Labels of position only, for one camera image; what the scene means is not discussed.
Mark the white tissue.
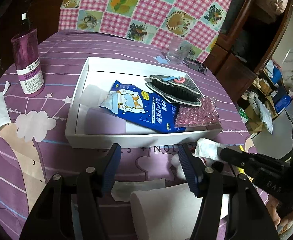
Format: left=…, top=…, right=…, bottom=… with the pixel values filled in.
left=194, top=137, right=237, bottom=161

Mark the white paper towel roll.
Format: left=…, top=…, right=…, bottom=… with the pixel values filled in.
left=130, top=183, right=202, bottom=239

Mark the pink glitter scouring pad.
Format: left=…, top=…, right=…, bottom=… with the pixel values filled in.
left=175, top=97, right=220, bottom=128

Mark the dark blue cartoon pouch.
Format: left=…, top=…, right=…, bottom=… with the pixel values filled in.
left=100, top=81, right=186, bottom=133

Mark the grey plaid fabric pouch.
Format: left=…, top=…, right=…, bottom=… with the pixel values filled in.
left=146, top=75, right=204, bottom=107

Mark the clear packet with label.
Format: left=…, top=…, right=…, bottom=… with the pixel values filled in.
left=79, top=85, right=109, bottom=108

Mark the person's right hand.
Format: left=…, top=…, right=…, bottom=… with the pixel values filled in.
left=266, top=195, right=293, bottom=229

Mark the cluttered storage shelf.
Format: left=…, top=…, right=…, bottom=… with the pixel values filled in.
left=237, top=59, right=293, bottom=137

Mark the white shallow cardboard box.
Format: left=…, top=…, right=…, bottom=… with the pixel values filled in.
left=65, top=57, right=222, bottom=148

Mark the black clip device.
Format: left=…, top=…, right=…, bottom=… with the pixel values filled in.
left=183, top=57, right=207, bottom=75

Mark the clear drinking glass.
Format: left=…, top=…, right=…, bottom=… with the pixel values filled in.
left=165, top=37, right=192, bottom=64

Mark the purple spray bottle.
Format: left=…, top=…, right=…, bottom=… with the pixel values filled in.
left=11, top=13, right=45, bottom=97

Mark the dark wooden cabinet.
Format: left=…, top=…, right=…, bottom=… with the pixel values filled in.
left=204, top=0, right=293, bottom=102

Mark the pink checkered patchwork cloth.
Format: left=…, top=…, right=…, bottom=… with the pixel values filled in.
left=58, top=0, right=232, bottom=62

